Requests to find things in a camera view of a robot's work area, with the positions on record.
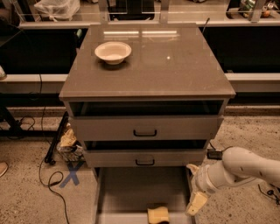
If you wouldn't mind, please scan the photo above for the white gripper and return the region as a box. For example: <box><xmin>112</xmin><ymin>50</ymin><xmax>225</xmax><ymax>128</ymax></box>
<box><xmin>185</xmin><ymin>164</ymin><xmax>218</xmax><ymax>216</ymax></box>

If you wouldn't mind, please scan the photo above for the yellow sponge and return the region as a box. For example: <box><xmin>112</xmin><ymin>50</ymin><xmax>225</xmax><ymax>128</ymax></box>
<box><xmin>148</xmin><ymin>206</ymin><xmax>170</xmax><ymax>224</ymax></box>

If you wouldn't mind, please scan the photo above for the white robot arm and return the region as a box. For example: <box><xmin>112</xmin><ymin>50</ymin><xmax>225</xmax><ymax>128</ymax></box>
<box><xmin>185</xmin><ymin>147</ymin><xmax>280</xmax><ymax>216</ymax></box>

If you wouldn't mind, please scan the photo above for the bottom grey drawer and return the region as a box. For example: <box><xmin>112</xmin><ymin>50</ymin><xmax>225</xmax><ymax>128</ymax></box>
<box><xmin>93</xmin><ymin>166</ymin><xmax>196</xmax><ymax>224</ymax></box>

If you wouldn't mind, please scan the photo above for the grey drawer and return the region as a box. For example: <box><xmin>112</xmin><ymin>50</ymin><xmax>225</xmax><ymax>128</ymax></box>
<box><xmin>70</xmin><ymin>101</ymin><xmax>223</xmax><ymax>141</ymax></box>
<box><xmin>93</xmin><ymin>166</ymin><xmax>196</xmax><ymax>224</ymax></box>
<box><xmin>84</xmin><ymin>140</ymin><xmax>207</xmax><ymax>167</ymax></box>

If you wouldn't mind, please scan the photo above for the grey drawer cabinet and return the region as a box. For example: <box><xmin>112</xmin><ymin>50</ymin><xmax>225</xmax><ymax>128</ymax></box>
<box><xmin>59</xmin><ymin>23</ymin><xmax>236</xmax><ymax>224</ymax></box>

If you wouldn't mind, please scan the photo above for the middle grey drawer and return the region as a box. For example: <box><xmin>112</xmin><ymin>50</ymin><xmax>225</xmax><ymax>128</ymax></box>
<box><xmin>84</xmin><ymin>140</ymin><xmax>207</xmax><ymax>167</ymax></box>

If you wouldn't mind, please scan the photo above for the top grey drawer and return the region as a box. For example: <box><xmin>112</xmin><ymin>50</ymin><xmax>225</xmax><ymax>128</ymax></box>
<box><xmin>70</xmin><ymin>101</ymin><xmax>223</xmax><ymax>141</ymax></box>

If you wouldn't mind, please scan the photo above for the black foot pedal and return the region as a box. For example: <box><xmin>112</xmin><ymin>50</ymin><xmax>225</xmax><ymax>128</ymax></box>
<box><xmin>206</xmin><ymin>149</ymin><xmax>222</xmax><ymax>160</ymax></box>

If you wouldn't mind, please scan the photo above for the blue tape cross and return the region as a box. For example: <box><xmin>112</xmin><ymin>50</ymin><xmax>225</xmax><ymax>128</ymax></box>
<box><xmin>59</xmin><ymin>161</ymin><xmax>84</xmax><ymax>188</ymax></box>

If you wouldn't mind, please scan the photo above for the crumpled paper bag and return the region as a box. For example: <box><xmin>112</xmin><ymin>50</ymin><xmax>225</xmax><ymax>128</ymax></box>
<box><xmin>56</xmin><ymin>123</ymin><xmax>84</xmax><ymax>162</ymax></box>

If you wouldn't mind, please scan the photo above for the black leaning bar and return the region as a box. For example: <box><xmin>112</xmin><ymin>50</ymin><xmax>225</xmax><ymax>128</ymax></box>
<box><xmin>45</xmin><ymin>112</ymin><xmax>68</xmax><ymax>165</ymax></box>

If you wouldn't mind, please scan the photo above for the white bowl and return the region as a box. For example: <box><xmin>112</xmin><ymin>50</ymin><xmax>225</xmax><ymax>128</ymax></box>
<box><xmin>94</xmin><ymin>41</ymin><xmax>132</xmax><ymax>65</ymax></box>

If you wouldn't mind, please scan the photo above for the clear plastic bag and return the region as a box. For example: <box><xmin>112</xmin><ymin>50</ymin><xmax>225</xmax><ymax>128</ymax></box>
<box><xmin>34</xmin><ymin>0</ymin><xmax>80</xmax><ymax>22</ymax></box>

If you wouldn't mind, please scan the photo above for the black middle drawer handle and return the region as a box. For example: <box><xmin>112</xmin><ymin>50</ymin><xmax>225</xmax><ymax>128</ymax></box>
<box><xmin>135</xmin><ymin>159</ymin><xmax>155</xmax><ymax>166</ymax></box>

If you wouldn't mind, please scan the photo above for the black drawer handle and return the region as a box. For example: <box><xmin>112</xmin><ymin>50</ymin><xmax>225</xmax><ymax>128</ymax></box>
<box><xmin>135</xmin><ymin>159</ymin><xmax>155</xmax><ymax>166</ymax></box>
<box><xmin>133</xmin><ymin>129</ymin><xmax>158</xmax><ymax>137</ymax></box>

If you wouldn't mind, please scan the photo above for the black pedal cable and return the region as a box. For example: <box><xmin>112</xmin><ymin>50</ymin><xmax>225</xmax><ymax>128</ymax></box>
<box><xmin>208</xmin><ymin>141</ymin><xmax>280</xmax><ymax>205</ymax></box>

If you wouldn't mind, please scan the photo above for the black top drawer handle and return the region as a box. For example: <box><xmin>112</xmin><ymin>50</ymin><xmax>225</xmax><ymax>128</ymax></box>
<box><xmin>133</xmin><ymin>129</ymin><xmax>158</xmax><ymax>137</ymax></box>

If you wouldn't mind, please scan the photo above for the black floor cable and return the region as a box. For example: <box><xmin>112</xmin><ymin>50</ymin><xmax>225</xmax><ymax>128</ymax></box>
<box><xmin>38</xmin><ymin>73</ymin><xmax>71</xmax><ymax>224</ymax></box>

